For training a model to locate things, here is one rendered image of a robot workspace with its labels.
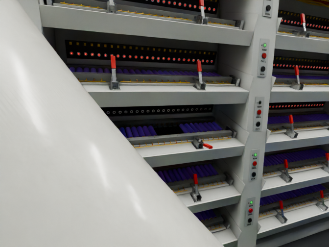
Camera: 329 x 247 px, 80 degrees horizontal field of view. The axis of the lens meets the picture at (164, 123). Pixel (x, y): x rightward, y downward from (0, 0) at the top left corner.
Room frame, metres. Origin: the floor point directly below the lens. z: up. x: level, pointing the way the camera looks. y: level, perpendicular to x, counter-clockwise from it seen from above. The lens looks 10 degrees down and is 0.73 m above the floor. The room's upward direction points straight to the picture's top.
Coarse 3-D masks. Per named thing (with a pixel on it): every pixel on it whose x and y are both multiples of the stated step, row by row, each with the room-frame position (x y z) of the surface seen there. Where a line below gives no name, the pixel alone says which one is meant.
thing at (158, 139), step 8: (152, 136) 0.63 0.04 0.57; (160, 136) 0.63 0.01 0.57; (168, 136) 0.64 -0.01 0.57; (176, 136) 0.64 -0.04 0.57; (184, 136) 0.65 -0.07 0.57; (192, 136) 0.66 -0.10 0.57; (200, 136) 0.67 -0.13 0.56; (208, 136) 0.69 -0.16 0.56; (216, 136) 0.70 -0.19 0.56; (224, 136) 0.71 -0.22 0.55; (136, 144) 0.60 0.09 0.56; (152, 144) 0.61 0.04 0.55; (168, 144) 0.62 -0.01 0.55
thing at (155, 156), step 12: (120, 120) 0.70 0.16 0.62; (216, 120) 0.85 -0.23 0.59; (228, 120) 0.77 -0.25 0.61; (240, 132) 0.71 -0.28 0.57; (180, 144) 0.64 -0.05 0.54; (216, 144) 0.67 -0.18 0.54; (228, 144) 0.68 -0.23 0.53; (240, 144) 0.69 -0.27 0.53; (144, 156) 0.56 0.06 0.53; (156, 156) 0.57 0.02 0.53; (168, 156) 0.59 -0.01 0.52; (180, 156) 0.60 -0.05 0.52; (192, 156) 0.62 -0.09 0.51; (204, 156) 0.64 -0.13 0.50; (216, 156) 0.66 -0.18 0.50; (228, 156) 0.68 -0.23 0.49
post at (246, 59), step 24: (240, 0) 0.75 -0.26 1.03; (264, 24) 0.70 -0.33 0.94; (240, 48) 0.74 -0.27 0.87; (264, 96) 0.71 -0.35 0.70; (240, 120) 0.71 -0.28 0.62; (264, 120) 0.71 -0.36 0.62; (264, 144) 0.71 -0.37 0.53; (240, 168) 0.70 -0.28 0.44; (240, 216) 0.68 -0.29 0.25; (240, 240) 0.69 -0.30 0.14
